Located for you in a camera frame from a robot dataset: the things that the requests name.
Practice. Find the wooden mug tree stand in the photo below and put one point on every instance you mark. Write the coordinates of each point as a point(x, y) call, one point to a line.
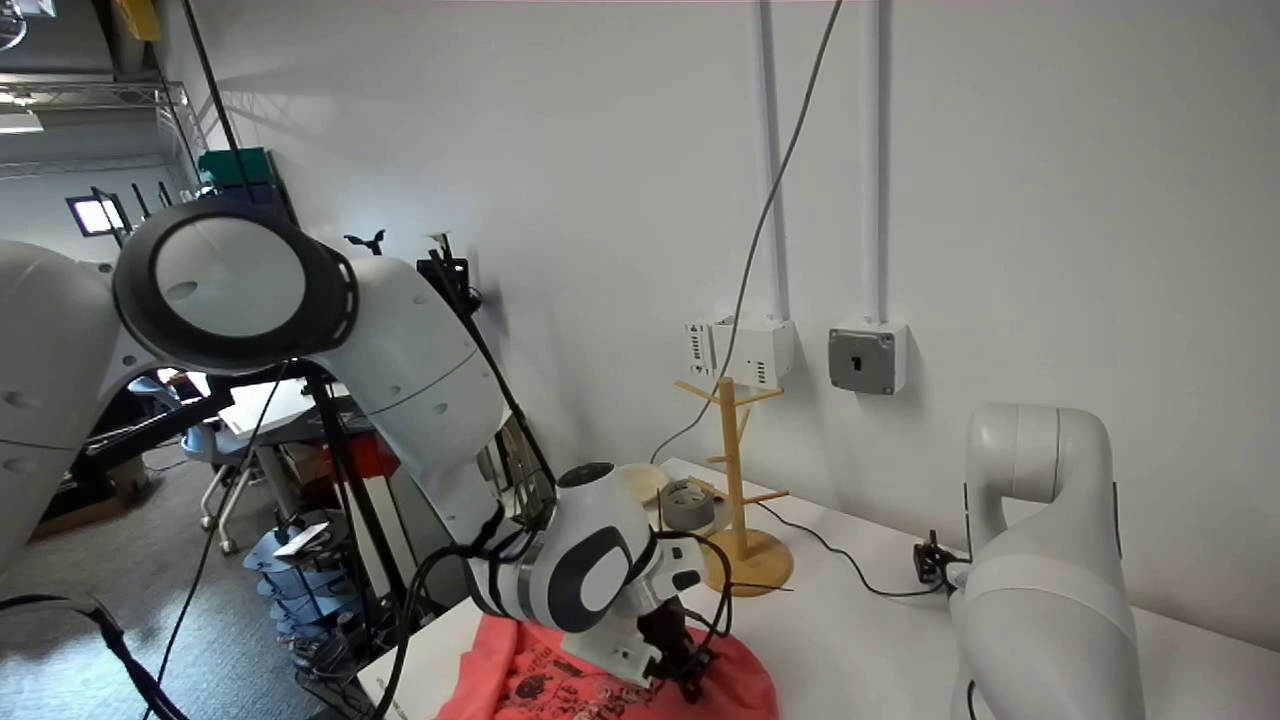
point(743, 557)

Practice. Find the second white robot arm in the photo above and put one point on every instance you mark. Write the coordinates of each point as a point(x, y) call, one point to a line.
point(1040, 612)

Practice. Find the grey wall junction box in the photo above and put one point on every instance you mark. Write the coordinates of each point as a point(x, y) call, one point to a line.
point(871, 358)

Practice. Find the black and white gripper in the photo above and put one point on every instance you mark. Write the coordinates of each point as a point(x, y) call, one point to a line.
point(646, 650)

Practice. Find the white main robot arm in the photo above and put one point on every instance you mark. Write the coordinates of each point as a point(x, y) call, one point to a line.
point(241, 294)

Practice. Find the peach printed shirt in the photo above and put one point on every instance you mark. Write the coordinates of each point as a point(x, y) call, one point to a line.
point(521, 672)

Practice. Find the small black table clamp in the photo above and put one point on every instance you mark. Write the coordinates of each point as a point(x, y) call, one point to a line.
point(934, 564)

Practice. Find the white wall socket box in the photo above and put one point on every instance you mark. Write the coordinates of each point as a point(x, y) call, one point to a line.
point(745, 353)

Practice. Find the black camera on tripod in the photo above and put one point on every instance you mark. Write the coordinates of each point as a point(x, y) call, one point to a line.
point(449, 272)

